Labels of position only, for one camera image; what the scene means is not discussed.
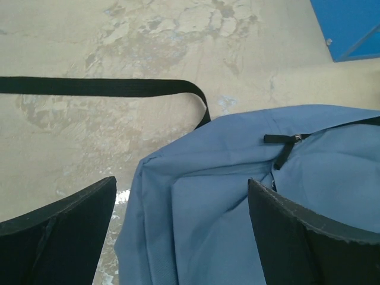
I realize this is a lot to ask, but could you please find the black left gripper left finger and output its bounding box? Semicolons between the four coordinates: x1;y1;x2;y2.
1;176;117;285

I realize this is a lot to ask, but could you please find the blue wooden shelf unit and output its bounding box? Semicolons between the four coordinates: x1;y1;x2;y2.
311;0;379;62

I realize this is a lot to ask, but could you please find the blue fabric backpack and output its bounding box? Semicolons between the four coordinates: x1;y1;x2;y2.
1;77;379;284

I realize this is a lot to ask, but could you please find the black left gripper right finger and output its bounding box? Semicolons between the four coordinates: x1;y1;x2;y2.
248;179;379;284

